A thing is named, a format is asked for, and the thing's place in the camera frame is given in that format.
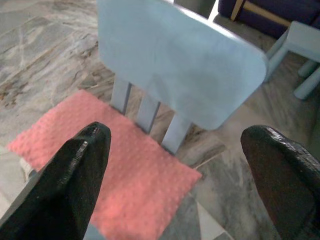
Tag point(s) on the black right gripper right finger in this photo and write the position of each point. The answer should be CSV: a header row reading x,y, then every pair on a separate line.
x,y
287,187

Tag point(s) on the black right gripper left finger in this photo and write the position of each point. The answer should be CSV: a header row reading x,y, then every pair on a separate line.
x,y
62,187

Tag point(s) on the pink dotted plush pillow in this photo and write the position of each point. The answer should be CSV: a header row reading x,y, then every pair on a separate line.
x,y
140,180

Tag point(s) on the dark blue wood-framed sofa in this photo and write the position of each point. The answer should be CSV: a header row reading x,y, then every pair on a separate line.
x,y
262,22

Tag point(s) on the light blue small table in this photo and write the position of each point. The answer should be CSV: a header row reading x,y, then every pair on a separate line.
x,y
302,37

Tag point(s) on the light blue children's chair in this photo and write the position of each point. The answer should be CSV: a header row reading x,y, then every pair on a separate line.
x,y
175,62

